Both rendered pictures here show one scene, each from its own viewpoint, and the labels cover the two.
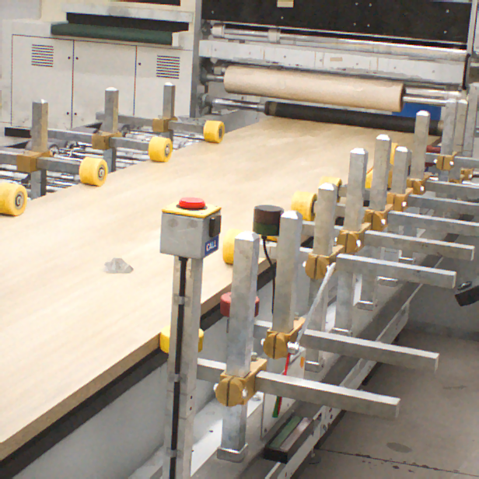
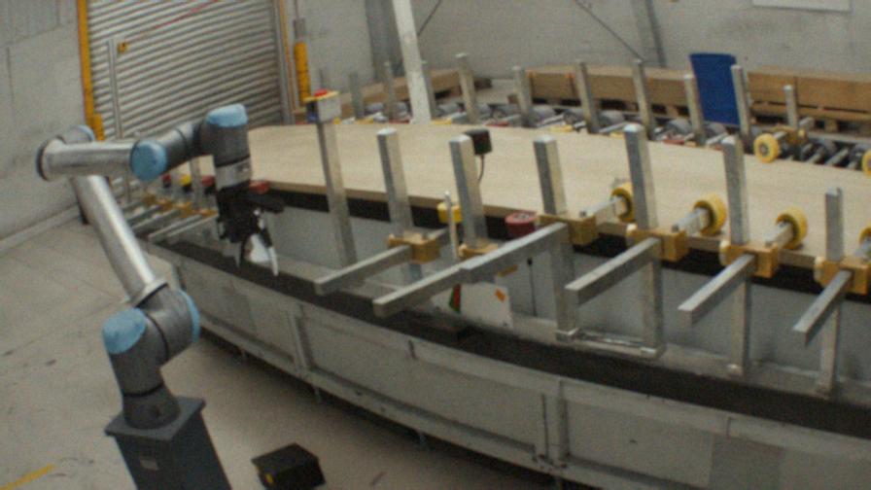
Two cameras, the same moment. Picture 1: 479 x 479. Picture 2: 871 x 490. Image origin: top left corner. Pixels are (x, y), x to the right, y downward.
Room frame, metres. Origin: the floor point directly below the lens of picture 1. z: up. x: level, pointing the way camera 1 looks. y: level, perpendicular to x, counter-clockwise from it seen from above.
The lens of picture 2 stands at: (3.01, -1.81, 1.47)
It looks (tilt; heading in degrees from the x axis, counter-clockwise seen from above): 16 degrees down; 122
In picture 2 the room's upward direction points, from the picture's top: 10 degrees counter-clockwise
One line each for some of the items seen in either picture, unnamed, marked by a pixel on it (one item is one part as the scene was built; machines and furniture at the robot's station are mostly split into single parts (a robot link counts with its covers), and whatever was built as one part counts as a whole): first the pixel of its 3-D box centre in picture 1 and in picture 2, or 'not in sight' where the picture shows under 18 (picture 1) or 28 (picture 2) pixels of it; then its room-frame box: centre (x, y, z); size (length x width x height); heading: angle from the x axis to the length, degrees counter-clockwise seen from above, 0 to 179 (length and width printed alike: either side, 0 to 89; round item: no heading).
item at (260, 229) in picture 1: (267, 226); (478, 147); (2.07, -0.06, 1.08); 0.06 x 0.06 x 0.02
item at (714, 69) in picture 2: not in sight; (719, 89); (1.64, 5.74, 0.36); 0.59 x 0.57 x 0.73; 76
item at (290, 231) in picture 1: (282, 327); (477, 244); (2.05, -0.11, 0.87); 0.04 x 0.04 x 0.48; 70
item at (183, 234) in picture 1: (190, 231); (323, 108); (1.57, 0.07, 1.18); 0.07 x 0.07 x 0.08; 70
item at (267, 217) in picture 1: (268, 214); (476, 136); (2.07, -0.06, 1.10); 0.06 x 0.06 x 0.02
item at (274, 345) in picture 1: (284, 337); (487, 258); (2.07, -0.11, 0.85); 0.14 x 0.06 x 0.05; 160
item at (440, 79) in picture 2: not in sight; (383, 93); (-2.81, 6.96, 0.23); 2.41 x 0.77 x 0.17; 78
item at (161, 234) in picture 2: not in sight; (192, 222); (0.65, 0.33, 0.80); 0.44 x 0.03 x 0.04; 70
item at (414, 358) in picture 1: (329, 344); (462, 273); (2.06, -0.20, 0.84); 0.43 x 0.03 x 0.04; 70
